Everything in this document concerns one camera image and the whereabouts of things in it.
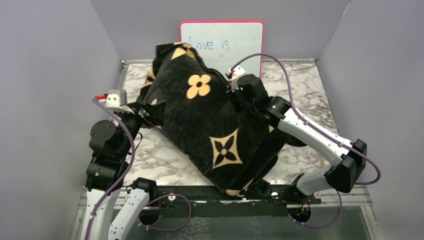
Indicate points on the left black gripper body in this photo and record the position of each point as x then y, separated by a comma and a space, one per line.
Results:
149, 120

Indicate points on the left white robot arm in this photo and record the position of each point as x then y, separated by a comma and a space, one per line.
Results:
112, 143

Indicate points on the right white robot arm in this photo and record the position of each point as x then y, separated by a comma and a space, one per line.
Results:
346, 158

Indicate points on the pink framed whiteboard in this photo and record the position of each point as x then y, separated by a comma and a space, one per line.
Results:
221, 44

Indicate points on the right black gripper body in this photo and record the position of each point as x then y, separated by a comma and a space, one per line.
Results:
240, 105

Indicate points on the black floral plush pillowcase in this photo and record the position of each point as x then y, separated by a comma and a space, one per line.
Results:
233, 148

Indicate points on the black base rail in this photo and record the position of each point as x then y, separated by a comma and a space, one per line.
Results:
208, 202

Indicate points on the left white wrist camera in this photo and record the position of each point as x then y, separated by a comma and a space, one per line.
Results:
116, 98

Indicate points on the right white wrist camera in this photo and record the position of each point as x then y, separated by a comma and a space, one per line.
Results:
233, 75

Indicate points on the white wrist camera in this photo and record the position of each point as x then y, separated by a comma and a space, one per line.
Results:
116, 98
233, 75

